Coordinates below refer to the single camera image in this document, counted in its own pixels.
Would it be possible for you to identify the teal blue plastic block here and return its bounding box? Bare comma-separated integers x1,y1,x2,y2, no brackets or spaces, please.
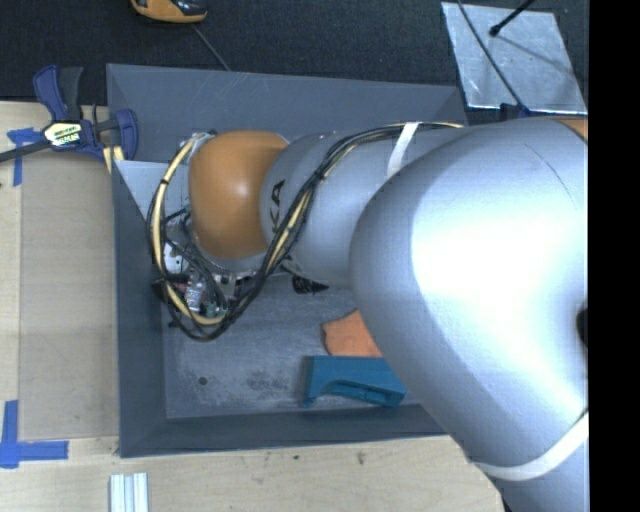
302,355,408,410

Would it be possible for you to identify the pale wood board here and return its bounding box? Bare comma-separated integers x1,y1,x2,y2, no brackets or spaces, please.
18,153,122,442

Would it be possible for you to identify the orange cloth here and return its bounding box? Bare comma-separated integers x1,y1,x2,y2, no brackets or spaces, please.
321,309,384,359

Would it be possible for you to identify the grey metal bin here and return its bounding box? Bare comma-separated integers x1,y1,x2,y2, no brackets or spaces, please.
105,63,469,459

